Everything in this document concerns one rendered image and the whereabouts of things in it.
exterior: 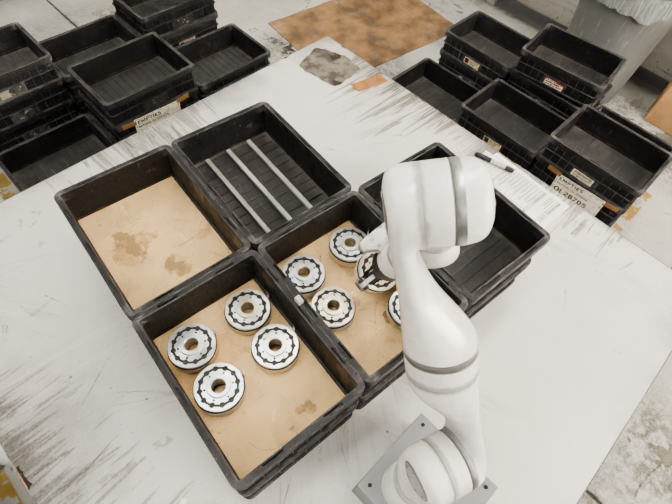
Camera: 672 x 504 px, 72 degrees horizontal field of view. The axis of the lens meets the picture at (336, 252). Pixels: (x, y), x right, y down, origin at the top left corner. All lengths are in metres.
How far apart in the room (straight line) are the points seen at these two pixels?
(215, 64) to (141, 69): 0.36
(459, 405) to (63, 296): 1.07
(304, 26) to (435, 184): 3.05
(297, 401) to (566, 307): 0.80
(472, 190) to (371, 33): 3.03
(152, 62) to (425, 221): 2.01
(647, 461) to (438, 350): 1.77
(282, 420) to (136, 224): 0.62
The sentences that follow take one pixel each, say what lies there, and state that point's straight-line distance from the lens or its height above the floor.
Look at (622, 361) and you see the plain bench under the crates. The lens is 1.46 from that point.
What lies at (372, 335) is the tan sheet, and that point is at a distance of 1.09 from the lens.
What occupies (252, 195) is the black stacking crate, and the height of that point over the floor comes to 0.83.
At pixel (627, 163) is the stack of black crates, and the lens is 2.30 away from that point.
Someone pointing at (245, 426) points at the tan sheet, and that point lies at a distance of 1.02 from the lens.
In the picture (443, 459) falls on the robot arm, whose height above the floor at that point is 1.14.
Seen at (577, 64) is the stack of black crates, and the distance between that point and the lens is 2.70.
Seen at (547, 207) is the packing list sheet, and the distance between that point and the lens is 1.64.
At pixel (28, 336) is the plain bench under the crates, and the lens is 1.38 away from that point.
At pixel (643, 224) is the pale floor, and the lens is 2.88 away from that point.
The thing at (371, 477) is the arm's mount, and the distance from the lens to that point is 1.04.
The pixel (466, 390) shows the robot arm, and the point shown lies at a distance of 0.60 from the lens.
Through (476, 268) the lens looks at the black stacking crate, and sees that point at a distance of 1.24.
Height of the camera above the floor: 1.82
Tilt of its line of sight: 57 degrees down
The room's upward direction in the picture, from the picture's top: 8 degrees clockwise
